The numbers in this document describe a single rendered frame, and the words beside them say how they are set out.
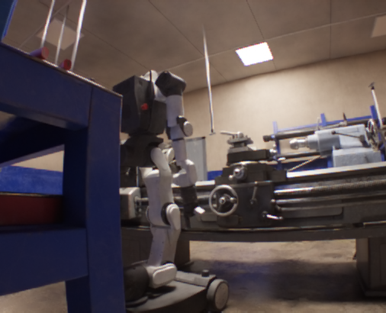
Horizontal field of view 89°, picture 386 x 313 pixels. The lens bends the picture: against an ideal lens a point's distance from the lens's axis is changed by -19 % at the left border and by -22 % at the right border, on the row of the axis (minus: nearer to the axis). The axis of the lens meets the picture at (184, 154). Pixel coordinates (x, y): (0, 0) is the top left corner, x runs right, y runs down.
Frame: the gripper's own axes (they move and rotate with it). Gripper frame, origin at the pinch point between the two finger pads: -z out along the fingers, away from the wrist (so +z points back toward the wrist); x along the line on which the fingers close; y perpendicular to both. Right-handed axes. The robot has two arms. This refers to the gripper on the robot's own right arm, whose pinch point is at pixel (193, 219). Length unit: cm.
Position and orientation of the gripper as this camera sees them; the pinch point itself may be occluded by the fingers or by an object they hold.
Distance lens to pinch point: 135.1
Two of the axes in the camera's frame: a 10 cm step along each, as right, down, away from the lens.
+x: 5.7, -1.2, 8.1
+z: -1.9, -9.8, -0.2
